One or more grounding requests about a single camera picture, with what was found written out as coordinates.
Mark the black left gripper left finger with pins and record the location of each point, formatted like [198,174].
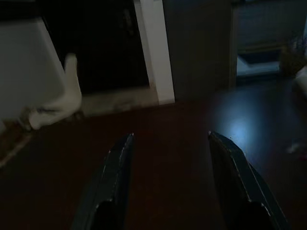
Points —
[108,182]

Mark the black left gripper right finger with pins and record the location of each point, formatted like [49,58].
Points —
[242,182]

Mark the white crumpled cloth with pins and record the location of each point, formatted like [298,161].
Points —
[62,100]

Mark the dark grey door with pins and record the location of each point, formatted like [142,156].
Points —
[199,48]

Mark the white door frame post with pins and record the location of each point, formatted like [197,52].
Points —
[156,50]

